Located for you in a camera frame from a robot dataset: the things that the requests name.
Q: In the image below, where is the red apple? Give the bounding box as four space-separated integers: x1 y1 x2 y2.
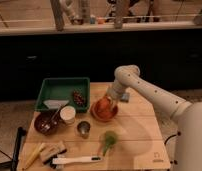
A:
95 96 112 113

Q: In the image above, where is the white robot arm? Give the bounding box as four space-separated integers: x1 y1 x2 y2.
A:
107 65 202 171

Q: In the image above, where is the red bowl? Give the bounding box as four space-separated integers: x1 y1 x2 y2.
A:
90 101 118 122

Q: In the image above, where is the dark brown bowl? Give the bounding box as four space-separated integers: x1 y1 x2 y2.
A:
34 112 59 136

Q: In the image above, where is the brown pinecone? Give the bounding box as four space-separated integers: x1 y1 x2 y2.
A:
72 91 85 106

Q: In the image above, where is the green pear toy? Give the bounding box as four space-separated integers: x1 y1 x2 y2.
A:
102 131 118 156

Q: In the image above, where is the small metal cup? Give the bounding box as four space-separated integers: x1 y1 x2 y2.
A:
77 121 90 138

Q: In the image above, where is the white paper cup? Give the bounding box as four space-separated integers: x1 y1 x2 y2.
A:
60 106 76 124

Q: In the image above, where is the green plastic tray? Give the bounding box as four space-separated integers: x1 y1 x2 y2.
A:
35 77 90 113

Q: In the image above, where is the metal spoon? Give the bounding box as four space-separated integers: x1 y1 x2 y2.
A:
44 106 64 130

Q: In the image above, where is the white cloth in tray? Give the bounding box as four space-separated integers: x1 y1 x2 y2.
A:
43 100 69 109

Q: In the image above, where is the wooden block brush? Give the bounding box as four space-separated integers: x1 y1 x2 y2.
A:
40 141 66 164

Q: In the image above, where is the yellow banana toy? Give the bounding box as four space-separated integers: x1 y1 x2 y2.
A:
23 143 46 170

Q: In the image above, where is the white handled brush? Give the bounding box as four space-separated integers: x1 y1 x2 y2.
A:
52 156 101 165

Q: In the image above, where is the black chair frame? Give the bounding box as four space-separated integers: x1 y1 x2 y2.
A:
10 127 26 171

